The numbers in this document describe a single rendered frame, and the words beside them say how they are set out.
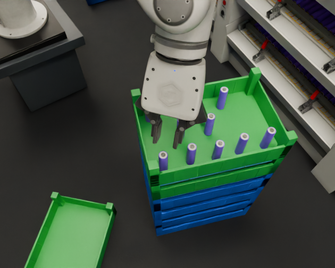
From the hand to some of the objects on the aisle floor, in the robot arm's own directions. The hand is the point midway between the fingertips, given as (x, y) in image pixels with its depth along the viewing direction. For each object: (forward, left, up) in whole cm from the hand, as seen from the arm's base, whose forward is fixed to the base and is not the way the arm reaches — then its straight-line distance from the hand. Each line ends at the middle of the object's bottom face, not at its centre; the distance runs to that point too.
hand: (167, 133), depth 57 cm
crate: (-32, +9, -50) cm, 60 cm away
